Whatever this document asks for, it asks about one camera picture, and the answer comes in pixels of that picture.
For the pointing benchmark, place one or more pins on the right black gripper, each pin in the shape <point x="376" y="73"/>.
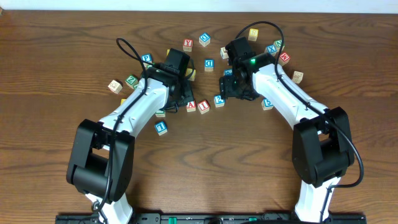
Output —
<point x="227" y="90"/>

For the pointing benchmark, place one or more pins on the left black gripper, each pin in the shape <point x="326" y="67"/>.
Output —
<point x="189" y="97"/>

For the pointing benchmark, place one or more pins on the red A block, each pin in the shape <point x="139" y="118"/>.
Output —
<point x="191" y="106"/>

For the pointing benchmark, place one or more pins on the red I block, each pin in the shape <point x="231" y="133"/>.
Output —
<point x="203" y="107"/>

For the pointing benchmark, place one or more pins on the blue 2 block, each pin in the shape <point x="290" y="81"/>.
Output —
<point x="219" y="102"/>

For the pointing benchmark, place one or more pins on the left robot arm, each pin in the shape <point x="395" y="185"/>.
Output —
<point x="101" y="161"/>

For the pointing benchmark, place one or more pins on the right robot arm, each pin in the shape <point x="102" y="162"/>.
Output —
<point x="322" y="148"/>

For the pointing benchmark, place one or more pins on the blue P block centre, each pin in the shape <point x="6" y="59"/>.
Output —
<point x="228" y="72"/>

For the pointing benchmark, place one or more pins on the blue p block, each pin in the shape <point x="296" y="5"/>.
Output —
<point x="228" y="72"/>
<point x="147" y="59"/>

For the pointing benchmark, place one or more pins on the green 7 block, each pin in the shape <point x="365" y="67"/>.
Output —
<point x="160" y="114"/>

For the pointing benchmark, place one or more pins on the blue 5 block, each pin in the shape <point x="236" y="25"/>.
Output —
<point x="266" y="104"/>

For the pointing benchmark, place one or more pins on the white picture block centre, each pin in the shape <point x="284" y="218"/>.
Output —
<point x="224" y="53"/>

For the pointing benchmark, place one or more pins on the blue D block middle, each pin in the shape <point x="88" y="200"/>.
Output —
<point x="209" y="65"/>

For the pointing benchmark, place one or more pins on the blue d block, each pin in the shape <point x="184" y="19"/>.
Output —
<point x="209" y="65"/>
<point x="204" y="39"/>

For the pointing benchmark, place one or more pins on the blue L block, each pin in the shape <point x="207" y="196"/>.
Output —
<point x="161" y="128"/>

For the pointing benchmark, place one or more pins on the blue X block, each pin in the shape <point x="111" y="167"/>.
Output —
<point x="271" y="49"/>

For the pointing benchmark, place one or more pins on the blue P block left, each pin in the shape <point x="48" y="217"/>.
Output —
<point x="147" y="59"/>

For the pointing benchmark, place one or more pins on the red Y block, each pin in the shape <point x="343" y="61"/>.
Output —
<point x="187" y="45"/>

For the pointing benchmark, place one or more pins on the red M block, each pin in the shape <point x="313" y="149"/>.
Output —
<point x="284" y="58"/>

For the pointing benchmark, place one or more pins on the yellow block top right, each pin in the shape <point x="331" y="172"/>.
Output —
<point x="253" y="34"/>

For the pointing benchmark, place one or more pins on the green Z block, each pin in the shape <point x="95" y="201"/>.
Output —
<point x="131" y="81"/>

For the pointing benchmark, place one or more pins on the green N block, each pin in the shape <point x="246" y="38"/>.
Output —
<point x="277" y="46"/>

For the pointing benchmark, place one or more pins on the blue D block top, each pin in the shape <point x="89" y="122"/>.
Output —
<point x="204" y="39"/>

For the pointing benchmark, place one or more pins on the white block right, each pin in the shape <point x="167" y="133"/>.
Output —
<point x="297" y="77"/>

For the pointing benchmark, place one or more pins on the white block left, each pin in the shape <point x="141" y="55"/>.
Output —
<point x="115" y="86"/>

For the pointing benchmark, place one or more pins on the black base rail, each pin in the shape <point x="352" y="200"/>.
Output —
<point x="155" y="218"/>

